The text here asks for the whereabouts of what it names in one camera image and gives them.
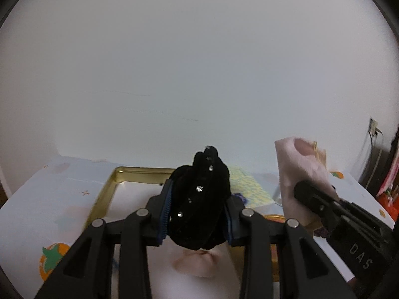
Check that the white wall outlet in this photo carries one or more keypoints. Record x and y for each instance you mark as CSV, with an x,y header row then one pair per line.
x,y
373,127

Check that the dark furniture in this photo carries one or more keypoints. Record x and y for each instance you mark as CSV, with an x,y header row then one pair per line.
x,y
385,162

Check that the red pink cloth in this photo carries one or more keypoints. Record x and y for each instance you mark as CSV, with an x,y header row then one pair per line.
x,y
389,187

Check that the printed white tablecloth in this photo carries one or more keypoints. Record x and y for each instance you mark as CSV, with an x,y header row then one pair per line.
x,y
46,187

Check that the gold metal tin tray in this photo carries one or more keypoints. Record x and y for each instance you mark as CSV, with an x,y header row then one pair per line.
x,y
103,199

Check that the black rhinestone velvet scrunchie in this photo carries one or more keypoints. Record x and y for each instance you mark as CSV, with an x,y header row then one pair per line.
x,y
199,199

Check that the brown wooden furniture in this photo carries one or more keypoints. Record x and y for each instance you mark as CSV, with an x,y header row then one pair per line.
x,y
3,190

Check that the pale pink cloth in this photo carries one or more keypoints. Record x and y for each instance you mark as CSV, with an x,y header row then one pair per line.
x,y
296,168

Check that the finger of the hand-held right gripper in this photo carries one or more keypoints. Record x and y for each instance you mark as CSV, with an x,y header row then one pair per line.
x,y
311,197

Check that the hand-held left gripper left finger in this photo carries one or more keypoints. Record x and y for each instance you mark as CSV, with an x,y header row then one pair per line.
x,y
166,207

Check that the yellow patterned tissue pack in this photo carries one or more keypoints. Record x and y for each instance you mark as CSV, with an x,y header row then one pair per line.
x,y
249,183

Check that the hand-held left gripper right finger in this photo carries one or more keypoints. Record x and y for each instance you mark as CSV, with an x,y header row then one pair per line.
x,y
228,224

